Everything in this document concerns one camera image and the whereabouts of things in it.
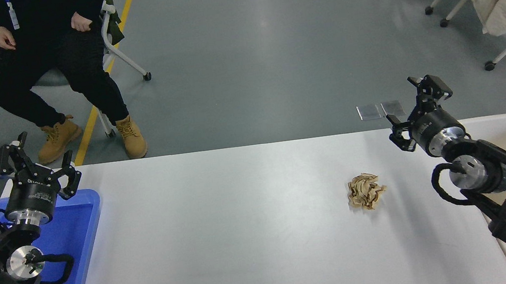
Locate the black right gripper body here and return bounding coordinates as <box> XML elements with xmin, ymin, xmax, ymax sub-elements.
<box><xmin>408</xmin><ymin>106</ymin><xmax>467</xmax><ymax>157</ymax></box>

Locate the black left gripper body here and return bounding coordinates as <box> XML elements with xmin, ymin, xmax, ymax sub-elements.
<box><xmin>1</xmin><ymin>165</ymin><xmax>65</xmax><ymax>222</ymax></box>

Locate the tan paper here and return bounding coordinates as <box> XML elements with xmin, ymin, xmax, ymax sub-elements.
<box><xmin>345</xmin><ymin>170</ymin><xmax>390</xmax><ymax>213</ymax></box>

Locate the person's right hand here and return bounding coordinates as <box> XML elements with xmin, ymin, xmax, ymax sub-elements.
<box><xmin>0</xmin><ymin>24</ymin><xmax>18</xmax><ymax>52</ymax></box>

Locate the person's left hand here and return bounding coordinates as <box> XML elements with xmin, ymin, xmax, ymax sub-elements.
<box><xmin>70</xmin><ymin>9</ymin><xmax>95</xmax><ymax>34</ymax></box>

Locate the silver floor plate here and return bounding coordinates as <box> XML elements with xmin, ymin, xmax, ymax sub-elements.
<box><xmin>357</xmin><ymin>103</ymin><xmax>382</xmax><ymax>122</ymax></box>
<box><xmin>381</xmin><ymin>99</ymin><xmax>406</xmax><ymax>118</ymax></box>

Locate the person's tan right boot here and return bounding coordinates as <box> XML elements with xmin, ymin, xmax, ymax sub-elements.
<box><xmin>32</xmin><ymin>113</ymin><xmax>87</xmax><ymax>166</ymax></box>

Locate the person's tan boot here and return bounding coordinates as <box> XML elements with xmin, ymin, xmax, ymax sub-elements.
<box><xmin>114</xmin><ymin>112</ymin><xmax>149</xmax><ymax>161</ymax></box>
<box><xmin>32</xmin><ymin>113</ymin><xmax>87</xmax><ymax>166</ymax></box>

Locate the person's tan left boot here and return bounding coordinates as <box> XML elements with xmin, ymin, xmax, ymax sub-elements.
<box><xmin>114</xmin><ymin>112</ymin><xmax>149</xmax><ymax>161</ymax></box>

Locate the person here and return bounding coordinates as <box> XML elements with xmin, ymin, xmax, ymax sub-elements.
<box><xmin>0</xmin><ymin>0</ymin><xmax>149</xmax><ymax>177</ymax></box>

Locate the dark green jacket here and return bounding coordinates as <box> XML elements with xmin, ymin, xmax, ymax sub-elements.
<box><xmin>104</xmin><ymin>0</ymin><xmax>124</xmax><ymax>33</ymax></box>

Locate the grey chair with white frame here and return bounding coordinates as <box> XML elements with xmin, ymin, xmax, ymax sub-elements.
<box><xmin>23</xmin><ymin>0</ymin><xmax>159</xmax><ymax>147</ymax></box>

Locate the badge on blue lanyard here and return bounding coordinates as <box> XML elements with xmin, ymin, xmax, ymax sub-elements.
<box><xmin>5</xmin><ymin>0</ymin><xmax>21</xmax><ymax>31</ymax></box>

